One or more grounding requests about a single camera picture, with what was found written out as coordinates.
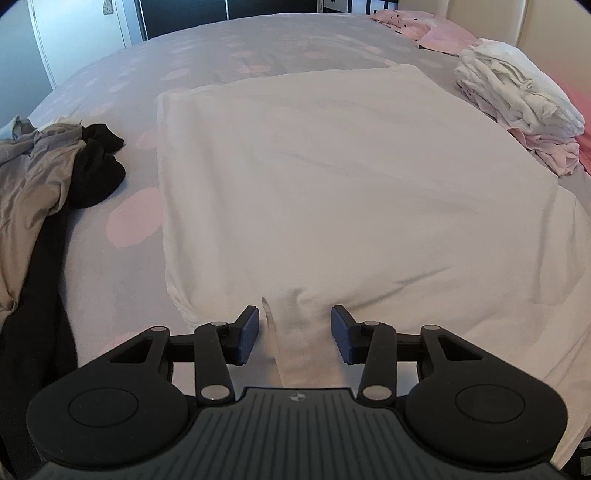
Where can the pink dotted cloth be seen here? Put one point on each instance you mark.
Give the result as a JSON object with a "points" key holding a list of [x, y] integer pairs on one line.
{"points": [[415, 25]]}

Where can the pale grey garment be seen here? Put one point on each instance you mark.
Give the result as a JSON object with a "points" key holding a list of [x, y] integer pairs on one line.
{"points": [[16, 129]]}

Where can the folded pink garment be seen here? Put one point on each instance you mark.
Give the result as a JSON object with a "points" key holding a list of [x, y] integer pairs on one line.
{"points": [[549, 152]]}

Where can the white nightstand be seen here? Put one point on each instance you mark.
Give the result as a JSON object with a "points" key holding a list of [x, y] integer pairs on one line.
{"points": [[351, 4]]}

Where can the black wardrobe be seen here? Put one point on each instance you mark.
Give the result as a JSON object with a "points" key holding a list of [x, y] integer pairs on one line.
{"points": [[207, 14]]}

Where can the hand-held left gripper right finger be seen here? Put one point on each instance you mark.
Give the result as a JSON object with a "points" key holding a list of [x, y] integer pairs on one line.
{"points": [[342, 334]]}

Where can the hanging door tag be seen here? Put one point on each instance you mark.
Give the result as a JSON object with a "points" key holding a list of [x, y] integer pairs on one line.
{"points": [[107, 7]]}

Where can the white door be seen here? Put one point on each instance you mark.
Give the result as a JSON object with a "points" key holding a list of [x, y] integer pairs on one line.
{"points": [[74, 37]]}

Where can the beige padded headboard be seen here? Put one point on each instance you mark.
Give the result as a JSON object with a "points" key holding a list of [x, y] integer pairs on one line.
{"points": [[545, 27]]}

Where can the pink pillow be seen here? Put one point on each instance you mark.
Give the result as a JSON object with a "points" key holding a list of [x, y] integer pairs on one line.
{"points": [[582, 124]]}

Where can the taupe garment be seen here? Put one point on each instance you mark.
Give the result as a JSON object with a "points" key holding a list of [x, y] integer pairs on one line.
{"points": [[32, 194]]}

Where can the stack of folded white clothes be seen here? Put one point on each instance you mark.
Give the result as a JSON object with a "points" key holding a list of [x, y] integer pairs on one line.
{"points": [[512, 87]]}

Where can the white pillowcase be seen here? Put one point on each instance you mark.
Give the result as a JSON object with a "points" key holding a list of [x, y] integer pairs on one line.
{"points": [[346, 184]]}

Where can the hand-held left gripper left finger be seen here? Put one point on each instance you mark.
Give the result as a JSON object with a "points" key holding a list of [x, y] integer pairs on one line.
{"points": [[247, 334]]}

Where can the bed with polka dot duvet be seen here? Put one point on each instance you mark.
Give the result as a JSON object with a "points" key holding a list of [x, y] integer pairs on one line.
{"points": [[231, 50]]}

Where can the black garment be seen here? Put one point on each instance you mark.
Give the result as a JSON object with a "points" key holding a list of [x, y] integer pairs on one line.
{"points": [[94, 175]]}

